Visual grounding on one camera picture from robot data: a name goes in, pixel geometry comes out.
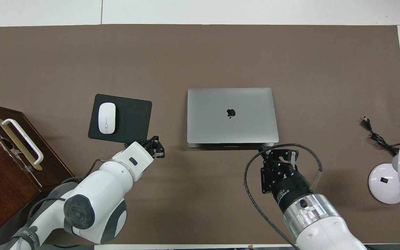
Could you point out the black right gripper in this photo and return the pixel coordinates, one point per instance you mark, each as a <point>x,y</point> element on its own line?
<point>283,180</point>

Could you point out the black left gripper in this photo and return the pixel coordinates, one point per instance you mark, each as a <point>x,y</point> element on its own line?
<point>148,146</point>

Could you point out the silver apple laptop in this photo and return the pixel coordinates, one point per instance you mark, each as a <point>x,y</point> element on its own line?
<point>217,118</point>

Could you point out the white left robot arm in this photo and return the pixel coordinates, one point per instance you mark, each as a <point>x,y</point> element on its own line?
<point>102,187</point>

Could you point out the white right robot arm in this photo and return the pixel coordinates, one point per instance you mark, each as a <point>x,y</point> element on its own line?
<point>321,225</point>

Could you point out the black mouse pad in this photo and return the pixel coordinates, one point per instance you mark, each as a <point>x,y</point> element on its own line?
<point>134,118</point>

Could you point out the white computer mouse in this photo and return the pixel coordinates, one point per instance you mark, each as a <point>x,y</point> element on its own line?
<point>107,116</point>

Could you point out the brown paper table mat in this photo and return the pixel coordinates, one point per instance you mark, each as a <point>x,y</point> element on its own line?
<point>200,52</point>

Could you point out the white desk lamp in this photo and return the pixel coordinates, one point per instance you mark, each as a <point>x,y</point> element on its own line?
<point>387,187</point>

